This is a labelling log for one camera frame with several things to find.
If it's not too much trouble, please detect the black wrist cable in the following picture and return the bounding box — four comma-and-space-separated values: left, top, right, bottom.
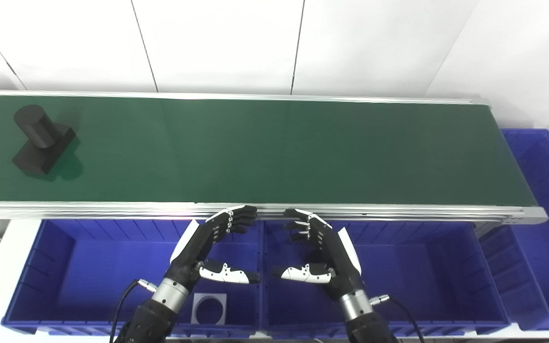
370, 294, 427, 343
110, 280, 158, 343

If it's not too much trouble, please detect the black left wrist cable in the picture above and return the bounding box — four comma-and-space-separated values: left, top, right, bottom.
110, 280, 158, 343

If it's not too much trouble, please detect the blue plastic bin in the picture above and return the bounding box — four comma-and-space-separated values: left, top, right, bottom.
478, 129, 549, 332
1, 219, 262, 336
260, 220, 511, 340

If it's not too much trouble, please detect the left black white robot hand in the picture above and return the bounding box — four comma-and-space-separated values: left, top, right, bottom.
164, 205, 262, 290

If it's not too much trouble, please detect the gray square plate with hole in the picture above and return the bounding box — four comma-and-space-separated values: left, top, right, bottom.
193, 293, 228, 325

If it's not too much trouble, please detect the green conveyor belt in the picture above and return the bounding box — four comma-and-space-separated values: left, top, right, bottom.
0, 90, 549, 227
0, 94, 538, 206

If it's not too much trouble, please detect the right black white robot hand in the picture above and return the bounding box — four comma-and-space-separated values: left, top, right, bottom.
270, 208, 366, 301

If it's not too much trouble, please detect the black cylinder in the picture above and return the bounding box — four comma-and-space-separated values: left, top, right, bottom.
11, 104, 77, 176

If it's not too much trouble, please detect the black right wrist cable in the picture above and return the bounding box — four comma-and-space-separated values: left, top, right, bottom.
370, 294, 427, 343

